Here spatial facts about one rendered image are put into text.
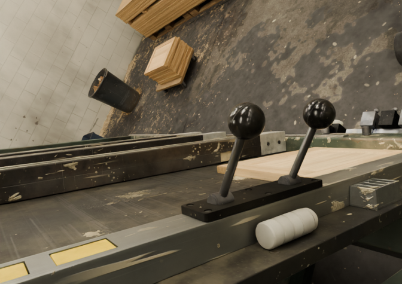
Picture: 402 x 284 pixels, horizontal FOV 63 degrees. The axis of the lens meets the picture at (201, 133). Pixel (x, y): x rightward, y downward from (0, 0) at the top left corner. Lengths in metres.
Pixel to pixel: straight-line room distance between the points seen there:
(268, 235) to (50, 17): 6.12
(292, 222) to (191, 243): 0.12
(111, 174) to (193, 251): 0.52
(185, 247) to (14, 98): 5.60
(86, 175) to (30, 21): 5.51
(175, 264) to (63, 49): 5.96
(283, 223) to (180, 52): 3.81
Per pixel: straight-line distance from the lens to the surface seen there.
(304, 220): 0.40
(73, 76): 6.14
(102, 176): 0.83
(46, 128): 5.89
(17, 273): 0.31
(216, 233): 0.36
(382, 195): 0.53
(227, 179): 0.36
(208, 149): 0.97
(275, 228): 0.37
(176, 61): 4.05
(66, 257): 0.32
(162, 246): 0.32
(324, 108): 0.41
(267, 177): 0.72
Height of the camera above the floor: 1.75
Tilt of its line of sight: 31 degrees down
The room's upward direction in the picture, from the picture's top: 60 degrees counter-clockwise
